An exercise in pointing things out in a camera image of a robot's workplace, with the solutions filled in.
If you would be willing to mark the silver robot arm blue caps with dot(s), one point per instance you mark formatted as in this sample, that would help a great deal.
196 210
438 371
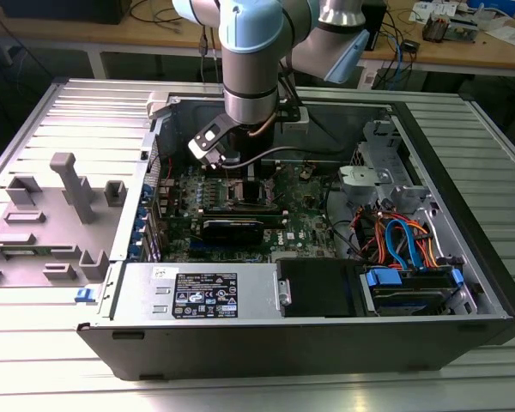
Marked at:
249 73

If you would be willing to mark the CPU socket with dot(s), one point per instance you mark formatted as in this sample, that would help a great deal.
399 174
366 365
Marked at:
236 191

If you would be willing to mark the blue expansion slot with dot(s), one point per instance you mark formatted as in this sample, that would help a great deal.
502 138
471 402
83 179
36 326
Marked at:
196 248

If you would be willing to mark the black drive bay cover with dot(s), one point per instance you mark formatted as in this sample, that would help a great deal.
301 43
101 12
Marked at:
317 287

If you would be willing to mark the silver coin battery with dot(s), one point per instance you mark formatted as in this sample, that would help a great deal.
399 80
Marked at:
307 172

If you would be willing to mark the green motherboard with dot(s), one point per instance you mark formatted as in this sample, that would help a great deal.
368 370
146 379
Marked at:
302 214

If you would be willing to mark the black graphics card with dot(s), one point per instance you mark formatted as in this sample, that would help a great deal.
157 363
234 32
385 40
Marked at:
234 234

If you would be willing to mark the blue card retainer clip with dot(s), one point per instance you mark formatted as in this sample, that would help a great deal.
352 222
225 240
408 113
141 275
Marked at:
146 196
140 215
137 234
134 252

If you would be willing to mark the silver metal drive cage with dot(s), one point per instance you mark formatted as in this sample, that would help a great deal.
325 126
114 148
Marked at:
369 178

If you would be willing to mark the black computer tower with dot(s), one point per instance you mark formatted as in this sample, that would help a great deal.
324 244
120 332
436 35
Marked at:
375 21

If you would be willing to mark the small black device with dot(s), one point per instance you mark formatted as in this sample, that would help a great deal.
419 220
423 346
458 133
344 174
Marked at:
410 46

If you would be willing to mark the silver power supply box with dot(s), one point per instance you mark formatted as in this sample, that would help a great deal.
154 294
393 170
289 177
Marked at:
141 296

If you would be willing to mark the black grey PC case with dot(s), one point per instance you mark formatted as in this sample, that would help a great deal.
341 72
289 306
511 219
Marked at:
240 352

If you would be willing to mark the copper coil transformer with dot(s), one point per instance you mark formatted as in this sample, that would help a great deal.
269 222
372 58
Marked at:
433 28

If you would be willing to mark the grey plastic parts rack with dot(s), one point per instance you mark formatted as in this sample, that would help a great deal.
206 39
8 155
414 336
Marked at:
47 223

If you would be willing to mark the hard disk blue carrier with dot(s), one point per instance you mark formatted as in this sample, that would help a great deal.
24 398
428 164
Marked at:
412 298

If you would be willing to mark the printed paper stack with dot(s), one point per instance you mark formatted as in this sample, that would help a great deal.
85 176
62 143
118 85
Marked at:
429 7

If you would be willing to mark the blue plastic case latch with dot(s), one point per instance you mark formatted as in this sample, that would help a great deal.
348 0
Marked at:
83 295

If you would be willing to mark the black equipment box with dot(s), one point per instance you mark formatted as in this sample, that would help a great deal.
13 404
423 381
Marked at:
64 10

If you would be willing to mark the wooden workbench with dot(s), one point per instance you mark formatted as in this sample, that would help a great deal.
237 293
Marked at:
47 30

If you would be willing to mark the green circuit board device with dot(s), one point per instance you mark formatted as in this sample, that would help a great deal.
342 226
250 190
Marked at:
463 30

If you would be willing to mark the white paper sheet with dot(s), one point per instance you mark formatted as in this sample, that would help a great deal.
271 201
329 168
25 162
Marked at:
508 34

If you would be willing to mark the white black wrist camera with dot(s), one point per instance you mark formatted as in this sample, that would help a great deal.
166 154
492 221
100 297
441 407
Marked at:
208 137

